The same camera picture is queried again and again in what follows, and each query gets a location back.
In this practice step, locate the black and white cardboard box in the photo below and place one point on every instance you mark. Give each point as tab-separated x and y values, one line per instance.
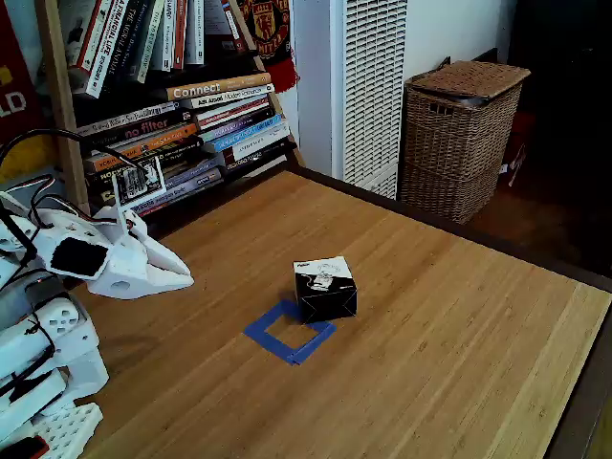
325	296

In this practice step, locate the blue tape square target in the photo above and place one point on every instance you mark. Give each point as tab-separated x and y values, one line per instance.
275	349

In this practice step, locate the orange spine book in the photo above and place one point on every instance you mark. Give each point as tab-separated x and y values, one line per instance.
158	141

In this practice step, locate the black no filter book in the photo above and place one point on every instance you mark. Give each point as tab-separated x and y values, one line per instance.
143	128

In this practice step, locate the white thin spine book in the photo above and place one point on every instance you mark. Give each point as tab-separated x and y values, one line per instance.
119	119

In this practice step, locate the white Antifragile book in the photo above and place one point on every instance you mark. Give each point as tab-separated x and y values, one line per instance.
260	143

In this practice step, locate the light blue spine book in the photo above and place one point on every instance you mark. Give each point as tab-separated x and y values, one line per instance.
248	134

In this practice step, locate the purple spine book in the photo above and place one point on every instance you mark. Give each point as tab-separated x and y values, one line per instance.
239	126

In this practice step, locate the wooden ladder bookshelf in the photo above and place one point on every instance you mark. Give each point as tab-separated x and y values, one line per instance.
61	95

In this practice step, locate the white Modern Romance book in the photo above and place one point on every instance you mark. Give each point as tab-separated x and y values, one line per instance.
229	97

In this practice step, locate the red and yellow banner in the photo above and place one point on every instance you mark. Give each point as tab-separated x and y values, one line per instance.
14	95

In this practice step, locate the tan Connect book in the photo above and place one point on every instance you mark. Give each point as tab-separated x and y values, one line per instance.
215	87

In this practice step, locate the black and red clamp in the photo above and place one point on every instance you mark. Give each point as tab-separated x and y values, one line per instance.
24	449

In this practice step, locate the white financial life book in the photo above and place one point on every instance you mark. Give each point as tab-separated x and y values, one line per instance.
107	48

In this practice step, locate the grey white upright book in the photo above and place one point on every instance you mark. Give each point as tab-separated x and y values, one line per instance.
150	43

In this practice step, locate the black moral animal book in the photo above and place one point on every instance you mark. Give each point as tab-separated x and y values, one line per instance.
125	43

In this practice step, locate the orange upright book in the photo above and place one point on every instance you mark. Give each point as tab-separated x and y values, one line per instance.
180	33

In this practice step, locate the white and red upright book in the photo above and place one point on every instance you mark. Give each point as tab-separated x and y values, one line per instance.
93	33

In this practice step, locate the red leaning book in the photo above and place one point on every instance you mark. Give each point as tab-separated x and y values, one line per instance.
233	24

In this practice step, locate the red and black football scarf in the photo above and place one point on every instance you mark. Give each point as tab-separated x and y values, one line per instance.
268	28

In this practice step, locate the white louvered heater unit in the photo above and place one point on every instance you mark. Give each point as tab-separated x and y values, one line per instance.
373	95

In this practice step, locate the brown wicker laundry basket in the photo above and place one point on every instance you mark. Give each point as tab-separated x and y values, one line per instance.
454	143

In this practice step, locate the red bag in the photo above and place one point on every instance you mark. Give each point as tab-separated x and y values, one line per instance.
518	138

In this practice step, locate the camera board on white mount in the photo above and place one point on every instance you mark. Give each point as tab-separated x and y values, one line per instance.
138	179

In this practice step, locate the white perforated base plate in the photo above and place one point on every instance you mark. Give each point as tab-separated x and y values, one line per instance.
67	430

